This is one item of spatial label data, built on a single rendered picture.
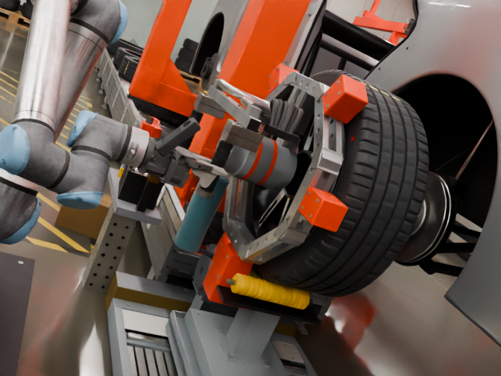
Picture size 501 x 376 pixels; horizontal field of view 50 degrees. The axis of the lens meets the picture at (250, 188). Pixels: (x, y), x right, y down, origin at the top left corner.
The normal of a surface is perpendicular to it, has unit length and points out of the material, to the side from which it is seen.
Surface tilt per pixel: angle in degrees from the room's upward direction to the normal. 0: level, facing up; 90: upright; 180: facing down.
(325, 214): 90
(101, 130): 51
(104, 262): 90
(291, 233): 90
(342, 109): 125
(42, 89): 36
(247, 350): 90
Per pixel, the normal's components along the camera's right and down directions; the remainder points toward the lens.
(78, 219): 0.09, 0.28
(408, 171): 0.45, -0.11
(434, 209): -0.87, -0.29
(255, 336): 0.30, 0.36
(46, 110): 0.80, -0.39
